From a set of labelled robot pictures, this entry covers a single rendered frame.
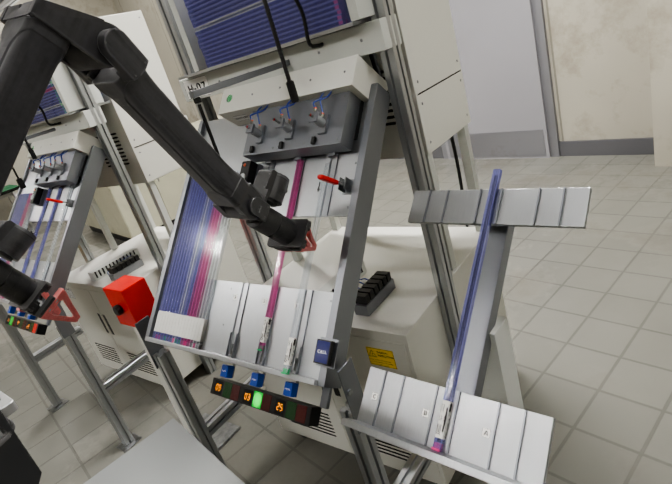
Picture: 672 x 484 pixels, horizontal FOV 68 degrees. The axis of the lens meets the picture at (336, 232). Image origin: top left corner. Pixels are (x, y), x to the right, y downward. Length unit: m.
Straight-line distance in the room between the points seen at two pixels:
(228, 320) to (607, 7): 3.40
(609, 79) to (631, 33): 0.32
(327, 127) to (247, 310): 0.50
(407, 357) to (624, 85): 3.11
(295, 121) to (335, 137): 0.15
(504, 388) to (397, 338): 0.41
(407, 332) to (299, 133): 0.59
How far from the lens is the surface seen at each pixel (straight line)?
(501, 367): 1.00
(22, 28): 0.73
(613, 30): 4.09
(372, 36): 1.24
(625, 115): 4.19
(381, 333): 1.38
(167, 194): 5.51
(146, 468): 1.34
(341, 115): 1.20
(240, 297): 1.32
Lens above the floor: 1.37
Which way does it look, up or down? 21 degrees down
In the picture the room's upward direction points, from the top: 17 degrees counter-clockwise
